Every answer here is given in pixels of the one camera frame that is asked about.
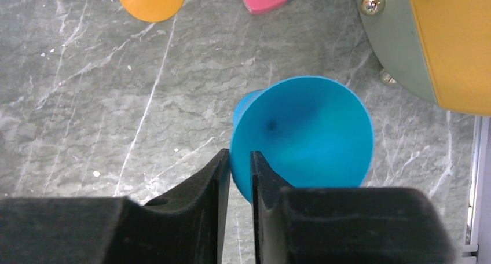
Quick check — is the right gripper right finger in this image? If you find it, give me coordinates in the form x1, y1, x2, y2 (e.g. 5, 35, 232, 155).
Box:
250, 151, 457, 263

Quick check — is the cream cylinder with orange face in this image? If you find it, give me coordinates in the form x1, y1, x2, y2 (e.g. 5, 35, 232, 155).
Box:
357, 0, 490, 116

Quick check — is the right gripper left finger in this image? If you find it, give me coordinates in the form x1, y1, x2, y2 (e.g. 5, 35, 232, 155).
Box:
1, 149, 230, 263

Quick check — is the orange plastic wine glass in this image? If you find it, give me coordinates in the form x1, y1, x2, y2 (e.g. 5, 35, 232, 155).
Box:
120, 0, 185, 23

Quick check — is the blue plastic wine glass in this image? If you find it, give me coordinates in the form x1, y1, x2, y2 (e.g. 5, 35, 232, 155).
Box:
229, 75, 375, 201

